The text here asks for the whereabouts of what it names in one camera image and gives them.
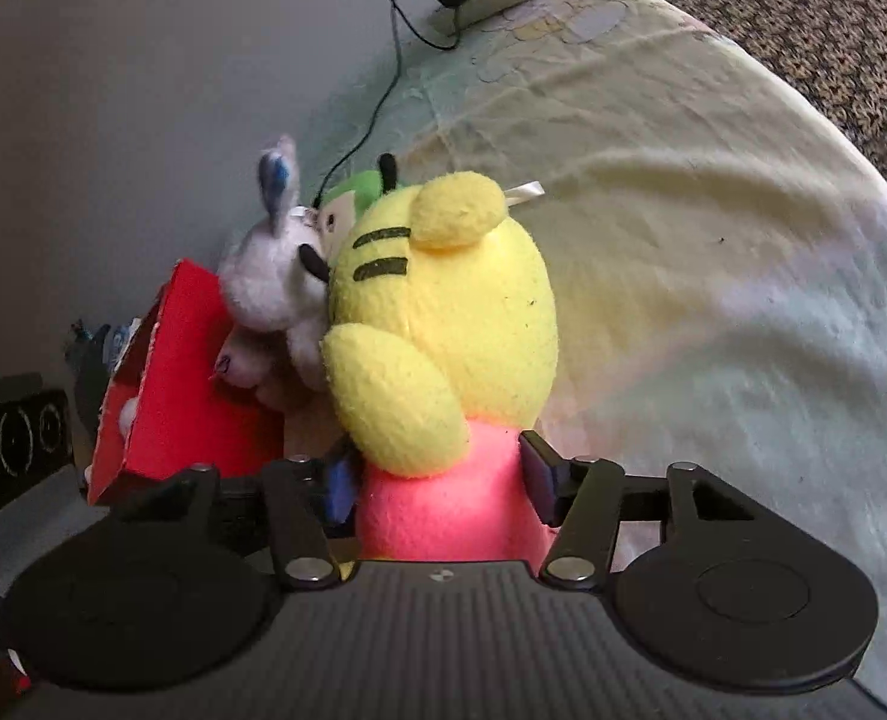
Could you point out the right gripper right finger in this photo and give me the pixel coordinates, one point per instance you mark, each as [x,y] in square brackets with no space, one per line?
[581,501]

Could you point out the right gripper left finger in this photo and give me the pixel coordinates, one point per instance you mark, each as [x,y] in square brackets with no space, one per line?
[306,502]

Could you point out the yellow tiger plush toy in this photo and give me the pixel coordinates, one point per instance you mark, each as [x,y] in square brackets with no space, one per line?
[441,350]

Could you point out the white rabbit plush toy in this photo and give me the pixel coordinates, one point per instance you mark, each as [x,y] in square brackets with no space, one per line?
[274,285]

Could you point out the green mushroom plush toy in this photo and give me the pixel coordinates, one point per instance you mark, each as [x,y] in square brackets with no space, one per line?
[343,206]

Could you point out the red cardboard box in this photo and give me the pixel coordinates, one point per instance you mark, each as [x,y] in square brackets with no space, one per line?
[165,410]

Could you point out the pastel patterned bed sheet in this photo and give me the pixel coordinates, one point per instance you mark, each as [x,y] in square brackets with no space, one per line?
[718,249]

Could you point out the black speaker device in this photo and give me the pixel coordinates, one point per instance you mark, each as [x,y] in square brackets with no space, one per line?
[35,434]

